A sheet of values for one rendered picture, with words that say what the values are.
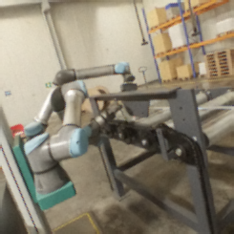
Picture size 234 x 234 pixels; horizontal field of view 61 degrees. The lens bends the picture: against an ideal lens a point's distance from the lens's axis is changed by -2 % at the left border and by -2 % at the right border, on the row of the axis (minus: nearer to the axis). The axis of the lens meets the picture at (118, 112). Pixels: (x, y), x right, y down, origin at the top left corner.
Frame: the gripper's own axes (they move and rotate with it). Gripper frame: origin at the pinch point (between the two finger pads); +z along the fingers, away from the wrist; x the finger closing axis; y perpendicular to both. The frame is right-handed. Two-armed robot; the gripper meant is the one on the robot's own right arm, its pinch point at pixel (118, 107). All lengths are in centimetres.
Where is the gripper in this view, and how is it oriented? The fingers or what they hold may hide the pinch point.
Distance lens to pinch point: 147.1
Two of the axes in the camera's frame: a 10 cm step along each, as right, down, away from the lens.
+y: -4.8, -8.3, -2.8
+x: -4.7, -0.2, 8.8
